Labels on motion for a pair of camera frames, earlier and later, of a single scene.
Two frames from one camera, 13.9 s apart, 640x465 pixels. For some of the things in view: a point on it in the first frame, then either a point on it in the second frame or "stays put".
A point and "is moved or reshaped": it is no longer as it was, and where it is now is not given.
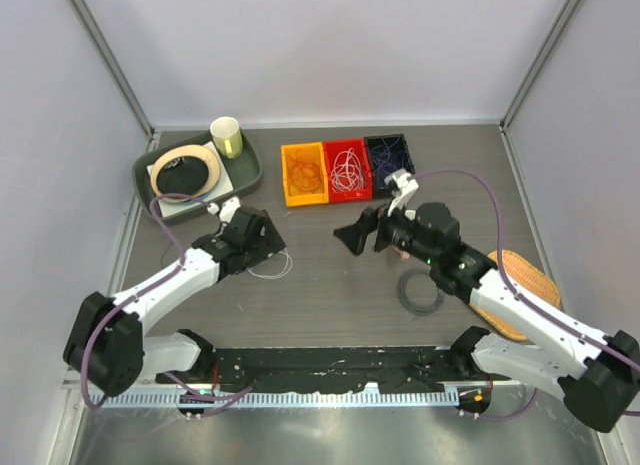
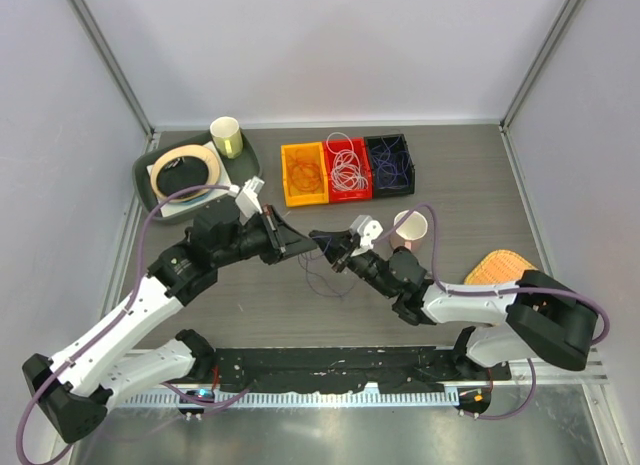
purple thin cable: [388, 157] stays put
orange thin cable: [304, 176] stays put
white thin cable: [347, 171] is moved or reshaped
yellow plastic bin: [305, 174] stays put
